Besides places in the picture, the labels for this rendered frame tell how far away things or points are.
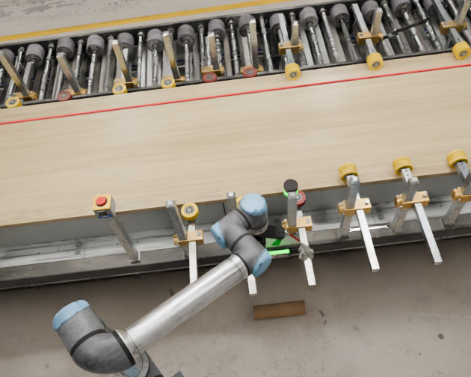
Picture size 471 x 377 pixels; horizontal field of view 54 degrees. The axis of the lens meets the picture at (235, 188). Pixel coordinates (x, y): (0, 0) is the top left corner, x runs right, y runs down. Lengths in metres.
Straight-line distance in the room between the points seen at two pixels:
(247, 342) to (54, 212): 1.30
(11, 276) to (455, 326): 2.39
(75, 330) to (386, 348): 1.89
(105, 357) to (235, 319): 1.57
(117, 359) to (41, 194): 1.26
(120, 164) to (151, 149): 0.17
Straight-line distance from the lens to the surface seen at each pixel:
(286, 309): 2.81
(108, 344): 1.42
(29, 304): 3.31
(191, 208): 2.18
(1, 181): 2.64
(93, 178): 2.43
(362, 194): 2.43
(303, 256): 2.06
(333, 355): 2.83
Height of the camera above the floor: 2.73
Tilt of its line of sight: 56 degrees down
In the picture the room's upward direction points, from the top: 9 degrees counter-clockwise
